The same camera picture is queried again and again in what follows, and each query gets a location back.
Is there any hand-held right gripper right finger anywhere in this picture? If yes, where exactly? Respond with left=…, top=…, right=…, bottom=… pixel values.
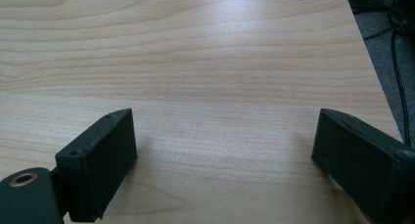
left=310, top=108, right=415, bottom=224

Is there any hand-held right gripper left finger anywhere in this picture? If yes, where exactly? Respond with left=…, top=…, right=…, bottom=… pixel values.
left=54, top=108, right=139, bottom=223

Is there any black cable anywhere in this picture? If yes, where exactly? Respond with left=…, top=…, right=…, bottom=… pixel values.
left=361, top=0, right=413, bottom=148

